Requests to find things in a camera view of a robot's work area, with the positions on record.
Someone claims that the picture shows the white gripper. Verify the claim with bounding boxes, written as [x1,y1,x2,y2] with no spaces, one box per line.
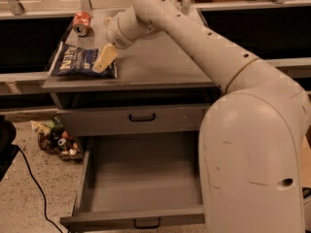
[92,13,134,73]

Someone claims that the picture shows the blue chip bag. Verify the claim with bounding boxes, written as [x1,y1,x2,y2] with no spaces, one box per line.
[50,42,117,79]

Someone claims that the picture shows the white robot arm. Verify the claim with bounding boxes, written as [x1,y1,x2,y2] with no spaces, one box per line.
[104,0,311,233]

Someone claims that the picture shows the grey drawer cabinet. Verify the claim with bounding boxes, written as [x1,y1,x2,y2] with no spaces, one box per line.
[42,6,227,233]

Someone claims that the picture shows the closed grey upper drawer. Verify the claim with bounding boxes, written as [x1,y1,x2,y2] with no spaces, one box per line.
[57,104,209,136]

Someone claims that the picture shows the open grey lower drawer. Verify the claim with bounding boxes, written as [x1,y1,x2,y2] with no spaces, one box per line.
[60,131,204,233]

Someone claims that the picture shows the orange soda can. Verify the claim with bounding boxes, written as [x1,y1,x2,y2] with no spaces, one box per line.
[73,11,91,37]

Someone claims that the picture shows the pile of snack bags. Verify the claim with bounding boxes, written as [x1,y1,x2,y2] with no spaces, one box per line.
[30,116,84,162]

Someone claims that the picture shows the black device at left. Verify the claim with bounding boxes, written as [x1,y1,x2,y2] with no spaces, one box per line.
[0,116,19,182]

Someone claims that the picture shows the black cable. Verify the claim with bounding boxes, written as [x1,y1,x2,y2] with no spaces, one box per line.
[17,145,66,233]

